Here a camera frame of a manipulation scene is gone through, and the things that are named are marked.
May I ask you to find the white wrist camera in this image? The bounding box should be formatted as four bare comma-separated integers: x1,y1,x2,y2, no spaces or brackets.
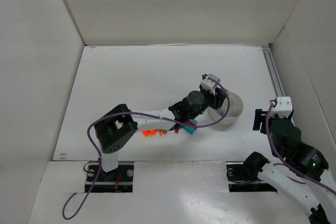
270,97,293,118
201,74,220,95

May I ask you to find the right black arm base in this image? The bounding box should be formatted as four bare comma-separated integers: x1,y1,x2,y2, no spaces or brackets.
226,152,277,193

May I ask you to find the white divided round container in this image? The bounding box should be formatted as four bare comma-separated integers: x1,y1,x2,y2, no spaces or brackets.
209,91,244,129

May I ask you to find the orange round lego piece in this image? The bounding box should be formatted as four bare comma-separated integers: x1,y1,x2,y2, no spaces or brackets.
142,130,151,137

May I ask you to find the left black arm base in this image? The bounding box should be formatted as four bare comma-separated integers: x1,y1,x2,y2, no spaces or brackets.
83,162,134,193

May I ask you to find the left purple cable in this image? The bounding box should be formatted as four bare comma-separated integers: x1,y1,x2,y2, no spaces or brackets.
62,78,231,220

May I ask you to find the teal and red lego stack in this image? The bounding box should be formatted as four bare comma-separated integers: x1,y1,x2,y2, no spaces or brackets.
183,119,198,135

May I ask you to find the aluminium rail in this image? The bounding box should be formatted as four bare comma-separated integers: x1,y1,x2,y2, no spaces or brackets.
261,46,285,97

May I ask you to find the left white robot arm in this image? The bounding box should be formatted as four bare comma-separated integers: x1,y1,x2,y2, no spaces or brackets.
93,88,230,174

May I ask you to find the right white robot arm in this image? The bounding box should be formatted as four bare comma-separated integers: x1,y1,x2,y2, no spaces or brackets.
243,109,335,223

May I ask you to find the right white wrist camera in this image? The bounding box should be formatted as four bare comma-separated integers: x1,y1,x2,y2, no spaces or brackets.
270,97,293,118

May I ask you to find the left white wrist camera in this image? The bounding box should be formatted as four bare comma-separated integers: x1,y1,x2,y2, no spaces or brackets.
201,74,220,95

